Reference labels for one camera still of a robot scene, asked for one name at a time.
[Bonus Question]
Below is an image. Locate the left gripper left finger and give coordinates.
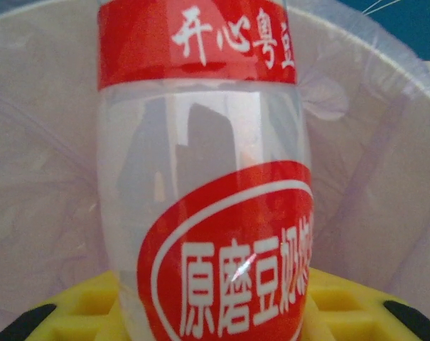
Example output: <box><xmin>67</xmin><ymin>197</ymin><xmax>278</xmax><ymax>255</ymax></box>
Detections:
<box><xmin>0</xmin><ymin>269</ymin><xmax>130</xmax><ymax>341</ymax></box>

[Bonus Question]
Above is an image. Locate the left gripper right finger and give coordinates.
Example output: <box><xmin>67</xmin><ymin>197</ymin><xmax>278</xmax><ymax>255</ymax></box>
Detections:
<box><xmin>305</xmin><ymin>268</ymin><xmax>430</xmax><ymax>341</ymax></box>

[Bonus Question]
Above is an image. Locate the soy milk bottle red label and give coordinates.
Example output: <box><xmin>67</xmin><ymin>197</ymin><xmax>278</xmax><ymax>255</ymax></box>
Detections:
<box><xmin>93</xmin><ymin>0</ymin><xmax>317</xmax><ymax>341</ymax></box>

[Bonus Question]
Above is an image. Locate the translucent purple bin liner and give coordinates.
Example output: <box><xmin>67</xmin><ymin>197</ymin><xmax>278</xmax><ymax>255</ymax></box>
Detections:
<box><xmin>0</xmin><ymin>0</ymin><xmax>430</xmax><ymax>341</ymax></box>

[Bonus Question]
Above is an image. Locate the white plastic waste bin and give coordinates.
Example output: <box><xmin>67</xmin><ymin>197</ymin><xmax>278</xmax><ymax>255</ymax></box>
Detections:
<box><xmin>0</xmin><ymin>0</ymin><xmax>430</xmax><ymax>341</ymax></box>

